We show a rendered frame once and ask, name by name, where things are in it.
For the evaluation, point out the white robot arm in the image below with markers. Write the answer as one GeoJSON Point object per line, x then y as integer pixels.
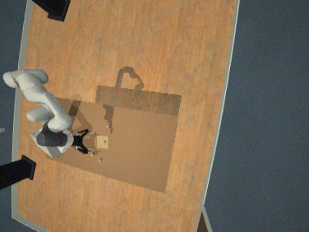
{"type": "Point", "coordinates": [52, 131]}

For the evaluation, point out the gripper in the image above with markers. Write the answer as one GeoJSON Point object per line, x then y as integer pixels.
{"type": "Point", "coordinates": [78, 141]}

